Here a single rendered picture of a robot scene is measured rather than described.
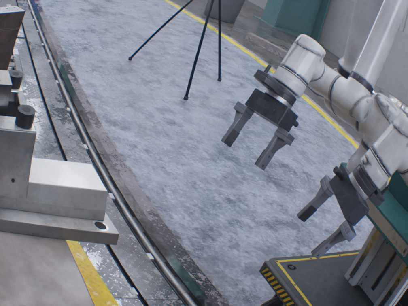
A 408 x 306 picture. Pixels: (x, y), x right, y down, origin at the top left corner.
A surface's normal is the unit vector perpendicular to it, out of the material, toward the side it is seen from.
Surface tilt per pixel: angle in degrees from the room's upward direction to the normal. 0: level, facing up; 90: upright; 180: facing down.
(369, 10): 98
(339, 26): 90
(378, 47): 71
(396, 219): 0
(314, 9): 90
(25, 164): 90
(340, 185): 67
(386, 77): 90
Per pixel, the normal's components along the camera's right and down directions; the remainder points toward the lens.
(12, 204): 0.46, 0.49
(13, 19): 0.74, 0.48
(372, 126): -0.66, 0.10
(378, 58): 0.14, 0.17
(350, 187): -0.70, -0.51
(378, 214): -0.87, -0.13
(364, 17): -0.54, 0.31
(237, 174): 0.33, -0.87
